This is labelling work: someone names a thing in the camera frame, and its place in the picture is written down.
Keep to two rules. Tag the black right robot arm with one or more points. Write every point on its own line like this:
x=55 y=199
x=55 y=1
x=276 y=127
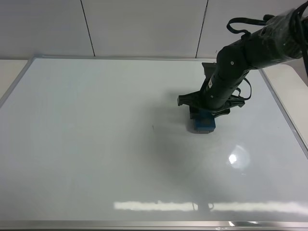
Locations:
x=267 y=42

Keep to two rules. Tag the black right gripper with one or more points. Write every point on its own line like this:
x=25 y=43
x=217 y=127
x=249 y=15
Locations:
x=215 y=106

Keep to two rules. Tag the white whiteboard with aluminium frame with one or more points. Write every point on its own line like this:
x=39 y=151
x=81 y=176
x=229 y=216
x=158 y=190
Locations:
x=99 y=144

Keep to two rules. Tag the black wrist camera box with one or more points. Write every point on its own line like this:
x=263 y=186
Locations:
x=209 y=69

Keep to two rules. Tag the blue board eraser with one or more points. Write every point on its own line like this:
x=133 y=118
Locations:
x=204 y=125

